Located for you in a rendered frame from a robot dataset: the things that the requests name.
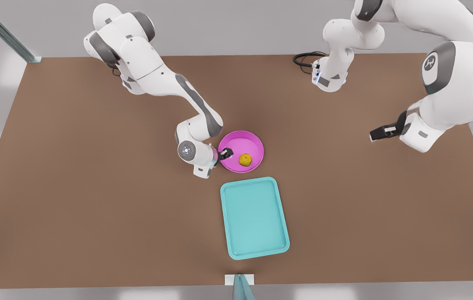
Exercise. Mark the pink round plate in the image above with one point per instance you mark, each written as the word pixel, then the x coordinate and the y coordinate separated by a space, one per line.
pixel 245 143

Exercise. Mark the orange fruit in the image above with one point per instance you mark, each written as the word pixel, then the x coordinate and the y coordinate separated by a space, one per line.
pixel 245 159

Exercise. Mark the teal rectangular tray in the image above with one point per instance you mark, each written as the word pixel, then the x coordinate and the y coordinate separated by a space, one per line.
pixel 254 217

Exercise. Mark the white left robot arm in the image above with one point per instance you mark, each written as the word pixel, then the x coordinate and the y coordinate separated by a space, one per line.
pixel 457 62

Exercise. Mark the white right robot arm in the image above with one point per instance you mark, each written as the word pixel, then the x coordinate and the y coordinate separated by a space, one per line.
pixel 144 66

